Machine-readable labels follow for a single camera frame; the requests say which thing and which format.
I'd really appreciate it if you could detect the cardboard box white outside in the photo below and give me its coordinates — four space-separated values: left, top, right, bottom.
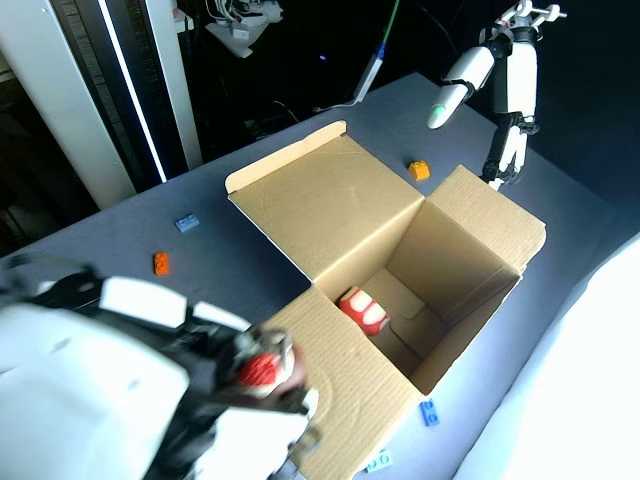
214 118 547 480

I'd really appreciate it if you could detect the red and white block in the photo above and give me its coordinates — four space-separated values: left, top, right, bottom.
338 285 392 335

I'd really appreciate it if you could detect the white plastic device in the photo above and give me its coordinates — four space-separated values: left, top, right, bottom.
204 0 285 59

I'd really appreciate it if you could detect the bright white backdrop sheet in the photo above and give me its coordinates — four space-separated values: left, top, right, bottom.
452 234 640 480

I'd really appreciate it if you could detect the blue flat toy brick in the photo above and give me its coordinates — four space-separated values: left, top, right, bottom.
419 399 442 428

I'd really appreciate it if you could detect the white light strip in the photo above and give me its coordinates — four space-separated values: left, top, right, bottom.
97 0 169 184

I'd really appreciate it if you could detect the light blue flat brick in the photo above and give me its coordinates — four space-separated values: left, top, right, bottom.
365 449 394 474

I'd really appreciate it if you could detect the grey table cloth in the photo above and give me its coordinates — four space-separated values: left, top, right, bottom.
0 72 640 480

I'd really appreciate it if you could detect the green cable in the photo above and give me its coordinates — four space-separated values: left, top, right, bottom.
380 0 402 47

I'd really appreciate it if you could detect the grey cable adapter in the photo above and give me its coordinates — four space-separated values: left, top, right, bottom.
352 42 389 107

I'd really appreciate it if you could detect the thin white cable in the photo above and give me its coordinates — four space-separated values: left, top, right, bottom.
314 101 359 115

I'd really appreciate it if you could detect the narrow white frame post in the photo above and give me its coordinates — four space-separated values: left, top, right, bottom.
143 0 204 169

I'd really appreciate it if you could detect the wide white frame post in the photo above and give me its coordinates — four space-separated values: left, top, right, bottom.
0 0 137 211

